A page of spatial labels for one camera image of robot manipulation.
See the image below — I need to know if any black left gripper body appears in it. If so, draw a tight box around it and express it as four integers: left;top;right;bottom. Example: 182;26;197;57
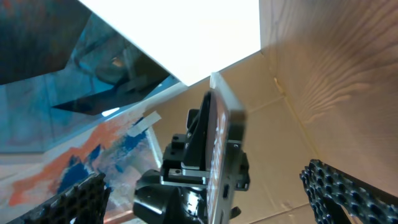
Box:
133;108;251;224

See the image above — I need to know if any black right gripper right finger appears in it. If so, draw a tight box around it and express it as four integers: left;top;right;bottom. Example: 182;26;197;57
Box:
300;159;397;224

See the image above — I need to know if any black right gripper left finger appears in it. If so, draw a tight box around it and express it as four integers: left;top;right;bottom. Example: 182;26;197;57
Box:
7;173;111;224

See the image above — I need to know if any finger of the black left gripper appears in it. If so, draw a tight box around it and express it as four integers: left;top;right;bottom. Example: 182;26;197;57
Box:
182;91;211;170
222;121;246;191

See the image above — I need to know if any colourful painted board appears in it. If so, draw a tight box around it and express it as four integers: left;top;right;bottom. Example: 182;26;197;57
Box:
1;83;187;223

